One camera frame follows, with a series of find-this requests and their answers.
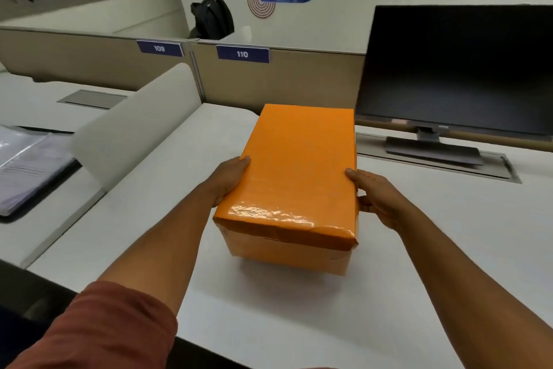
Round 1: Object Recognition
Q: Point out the beige cubicle partition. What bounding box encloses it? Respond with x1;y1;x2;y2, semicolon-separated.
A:
0;26;367;114

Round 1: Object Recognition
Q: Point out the person's right forearm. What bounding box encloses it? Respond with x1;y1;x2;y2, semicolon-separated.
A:
395;205;553;369

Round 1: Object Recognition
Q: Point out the person's left hand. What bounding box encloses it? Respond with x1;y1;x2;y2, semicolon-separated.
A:
203;156;251;209

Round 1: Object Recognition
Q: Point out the black backpack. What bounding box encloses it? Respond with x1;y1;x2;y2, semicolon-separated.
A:
189;0;235;40

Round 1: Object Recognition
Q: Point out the orange box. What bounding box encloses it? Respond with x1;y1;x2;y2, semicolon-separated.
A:
213;103;359;276

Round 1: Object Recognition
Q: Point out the red spiral wall sticker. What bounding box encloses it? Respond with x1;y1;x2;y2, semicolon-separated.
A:
247;0;276;19

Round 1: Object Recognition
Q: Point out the clear folder with papers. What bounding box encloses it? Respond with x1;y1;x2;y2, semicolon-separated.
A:
0;124;83;223

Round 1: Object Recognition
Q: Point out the grey desk cable tray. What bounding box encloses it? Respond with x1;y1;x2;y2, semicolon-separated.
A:
355;131;522;184

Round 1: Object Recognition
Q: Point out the person's left forearm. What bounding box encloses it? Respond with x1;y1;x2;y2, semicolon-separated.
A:
96;185;217;317

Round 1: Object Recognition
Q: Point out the grey desk cable cover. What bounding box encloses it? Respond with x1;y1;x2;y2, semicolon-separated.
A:
57;90;128;110

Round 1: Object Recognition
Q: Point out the white desk divider panel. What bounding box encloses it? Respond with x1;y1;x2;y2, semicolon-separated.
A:
69;63;204;190

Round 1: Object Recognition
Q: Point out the blue desk number label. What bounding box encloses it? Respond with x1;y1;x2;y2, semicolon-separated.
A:
216;45;270;64
137;39;185;58

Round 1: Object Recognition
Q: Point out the grey monitor stand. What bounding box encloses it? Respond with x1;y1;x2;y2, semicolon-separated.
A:
385;127;484;167

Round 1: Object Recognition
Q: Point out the person's right hand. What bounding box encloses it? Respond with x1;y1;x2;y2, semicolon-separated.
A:
345;168;409;234

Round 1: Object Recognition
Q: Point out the black computer monitor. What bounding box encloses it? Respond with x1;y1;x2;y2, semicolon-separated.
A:
354;4;553;137

